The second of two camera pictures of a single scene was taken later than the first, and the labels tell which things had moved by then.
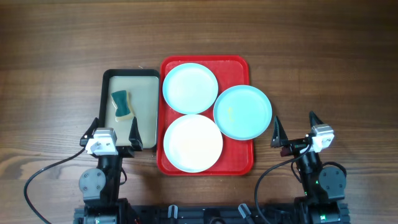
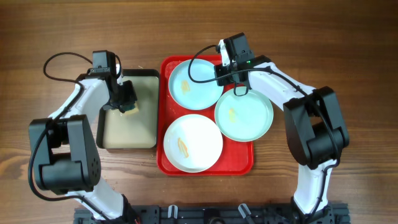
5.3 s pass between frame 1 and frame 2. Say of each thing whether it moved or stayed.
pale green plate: stayed
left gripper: moved
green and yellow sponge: moved
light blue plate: moved
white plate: stayed
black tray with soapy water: stayed
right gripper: moved
